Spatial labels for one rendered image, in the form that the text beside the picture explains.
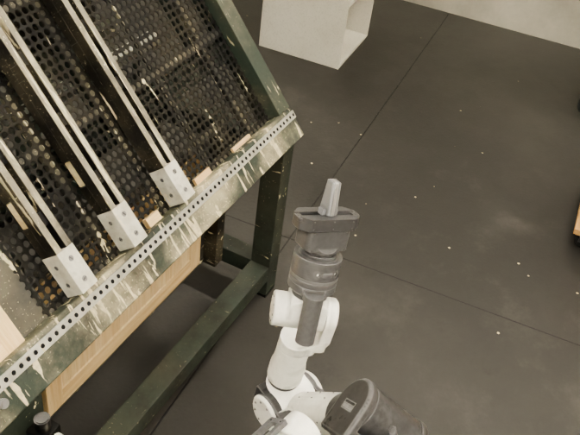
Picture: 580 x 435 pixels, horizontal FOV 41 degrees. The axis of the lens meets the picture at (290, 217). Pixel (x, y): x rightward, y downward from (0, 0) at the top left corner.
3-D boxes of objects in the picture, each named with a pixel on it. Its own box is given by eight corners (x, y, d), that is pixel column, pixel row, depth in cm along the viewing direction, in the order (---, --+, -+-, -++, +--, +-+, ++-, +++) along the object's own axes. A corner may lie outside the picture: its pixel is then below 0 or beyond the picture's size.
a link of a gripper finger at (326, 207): (339, 184, 133) (331, 217, 135) (330, 177, 135) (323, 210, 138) (330, 184, 132) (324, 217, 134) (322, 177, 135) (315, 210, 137)
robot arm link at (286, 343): (339, 291, 145) (323, 334, 154) (292, 284, 144) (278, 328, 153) (340, 318, 140) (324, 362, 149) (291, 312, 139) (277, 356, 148)
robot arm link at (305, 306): (336, 265, 145) (324, 318, 150) (279, 256, 144) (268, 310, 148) (343, 294, 135) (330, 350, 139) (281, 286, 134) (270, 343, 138)
